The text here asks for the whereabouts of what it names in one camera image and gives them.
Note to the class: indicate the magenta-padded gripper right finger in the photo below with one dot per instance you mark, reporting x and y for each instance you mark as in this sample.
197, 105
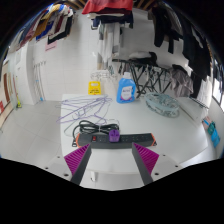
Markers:
146, 159

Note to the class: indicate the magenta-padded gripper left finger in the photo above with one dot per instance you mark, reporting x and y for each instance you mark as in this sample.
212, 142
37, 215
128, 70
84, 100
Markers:
77, 160

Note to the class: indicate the purple charger block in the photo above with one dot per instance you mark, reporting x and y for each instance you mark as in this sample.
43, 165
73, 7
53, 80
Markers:
114, 136

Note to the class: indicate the black power strip orange ends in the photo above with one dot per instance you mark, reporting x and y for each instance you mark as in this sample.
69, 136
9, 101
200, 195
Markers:
136, 138

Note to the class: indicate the white folded bedding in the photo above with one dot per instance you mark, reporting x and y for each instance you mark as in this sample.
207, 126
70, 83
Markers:
193, 108

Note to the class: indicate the blue bags on floor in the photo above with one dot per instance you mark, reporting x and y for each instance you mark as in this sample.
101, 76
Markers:
213, 133

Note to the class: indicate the blue detergent bottle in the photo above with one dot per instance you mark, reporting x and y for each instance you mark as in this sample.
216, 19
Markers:
126, 90

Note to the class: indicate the yellow wet floor sign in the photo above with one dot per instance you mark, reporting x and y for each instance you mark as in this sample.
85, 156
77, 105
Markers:
94, 88

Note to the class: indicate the grey garment on rack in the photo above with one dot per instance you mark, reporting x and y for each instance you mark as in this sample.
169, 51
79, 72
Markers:
181, 81

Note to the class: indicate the black folding drying rack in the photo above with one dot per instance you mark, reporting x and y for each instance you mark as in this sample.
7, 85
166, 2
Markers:
143, 66

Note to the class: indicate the row of hanging dark clothes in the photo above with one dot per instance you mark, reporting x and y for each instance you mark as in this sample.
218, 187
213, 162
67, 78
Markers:
196, 50

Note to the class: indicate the row of hanging colourful clothes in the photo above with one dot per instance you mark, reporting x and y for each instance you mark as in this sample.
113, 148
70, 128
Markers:
50, 21

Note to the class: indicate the hanging red shirt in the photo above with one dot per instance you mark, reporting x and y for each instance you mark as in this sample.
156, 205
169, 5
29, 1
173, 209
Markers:
106, 6

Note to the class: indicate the pink wall sign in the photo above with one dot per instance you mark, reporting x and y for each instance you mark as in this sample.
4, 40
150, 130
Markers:
50, 45

